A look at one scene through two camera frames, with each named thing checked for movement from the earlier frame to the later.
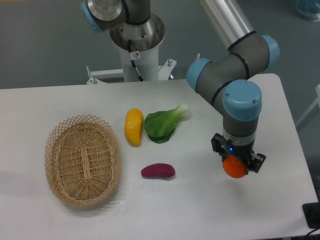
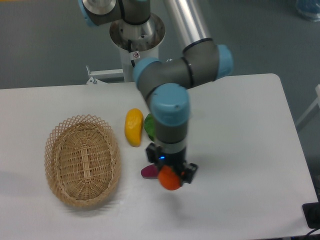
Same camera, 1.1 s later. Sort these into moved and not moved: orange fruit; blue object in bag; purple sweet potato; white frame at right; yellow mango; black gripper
Moved: black gripper; orange fruit
Not moved: yellow mango; white frame at right; purple sweet potato; blue object in bag
